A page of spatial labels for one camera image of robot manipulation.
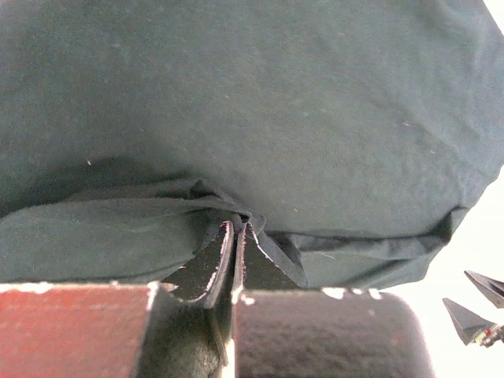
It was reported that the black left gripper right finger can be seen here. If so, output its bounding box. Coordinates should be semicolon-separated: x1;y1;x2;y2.
233;224;299;291

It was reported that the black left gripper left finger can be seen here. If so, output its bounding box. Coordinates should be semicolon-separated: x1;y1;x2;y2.
162;221;234;309

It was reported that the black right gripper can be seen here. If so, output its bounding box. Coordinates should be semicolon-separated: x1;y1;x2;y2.
442;270;504;348

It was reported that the black t shirt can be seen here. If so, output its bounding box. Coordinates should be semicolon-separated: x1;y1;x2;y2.
1;1;503;288

